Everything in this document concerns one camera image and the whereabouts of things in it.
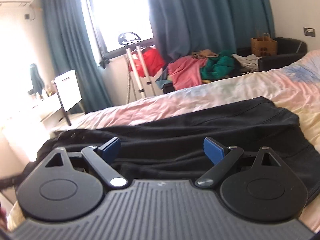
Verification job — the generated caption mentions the white garment steamer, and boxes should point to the white garment steamer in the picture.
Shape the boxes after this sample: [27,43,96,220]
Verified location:
[117,31,157,103]

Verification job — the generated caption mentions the white chair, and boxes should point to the white chair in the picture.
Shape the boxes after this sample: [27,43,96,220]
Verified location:
[51,69,84,127]

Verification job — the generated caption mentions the tan patterned garment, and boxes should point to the tan patterned garment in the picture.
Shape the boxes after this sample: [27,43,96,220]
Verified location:
[191,49,219,59]

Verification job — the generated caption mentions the bed with pastel sheet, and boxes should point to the bed with pastel sheet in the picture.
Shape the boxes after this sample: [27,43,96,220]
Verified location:
[7,50,320,233]

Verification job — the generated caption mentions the black pants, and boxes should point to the black pants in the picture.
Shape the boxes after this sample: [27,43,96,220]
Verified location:
[25,96,320,205]

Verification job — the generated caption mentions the white cloth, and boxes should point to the white cloth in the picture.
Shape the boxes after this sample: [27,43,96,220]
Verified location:
[232,53,262,73]

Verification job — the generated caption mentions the wavy framed mirror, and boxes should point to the wavy framed mirror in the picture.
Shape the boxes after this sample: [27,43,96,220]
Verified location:
[28,63,46,97]

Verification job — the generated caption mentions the green garment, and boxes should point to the green garment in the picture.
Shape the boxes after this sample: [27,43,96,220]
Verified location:
[200,49,235,80]

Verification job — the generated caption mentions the dark framed window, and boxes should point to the dark framed window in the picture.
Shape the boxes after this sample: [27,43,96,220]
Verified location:
[82,0,154,55]

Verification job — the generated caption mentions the pink garment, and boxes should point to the pink garment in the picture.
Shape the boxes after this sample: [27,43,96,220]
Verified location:
[167,56,208,90]

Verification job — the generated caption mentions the blue garment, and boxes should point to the blue garment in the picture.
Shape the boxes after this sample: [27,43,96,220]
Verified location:
[155,79,173,88]

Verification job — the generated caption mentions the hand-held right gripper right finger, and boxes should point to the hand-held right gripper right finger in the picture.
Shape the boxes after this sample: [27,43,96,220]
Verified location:
[196,137,283,187]

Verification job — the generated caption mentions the white dressing table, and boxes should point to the white dressing table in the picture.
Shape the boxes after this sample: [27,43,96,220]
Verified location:
[27,94,73,130]

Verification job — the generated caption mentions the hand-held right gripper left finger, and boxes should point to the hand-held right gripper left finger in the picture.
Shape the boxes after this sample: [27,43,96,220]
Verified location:
[44,137,127,189]

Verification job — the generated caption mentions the brown paper bag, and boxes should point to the brown paper bag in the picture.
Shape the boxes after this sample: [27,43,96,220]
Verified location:
[251,30,278,57]

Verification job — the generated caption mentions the red garment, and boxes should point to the red garment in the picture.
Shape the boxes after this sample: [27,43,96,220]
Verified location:
[131,47,165,77]

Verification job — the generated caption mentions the black armchair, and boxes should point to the black armchair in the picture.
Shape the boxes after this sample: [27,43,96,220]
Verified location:
[235,37,308,73]

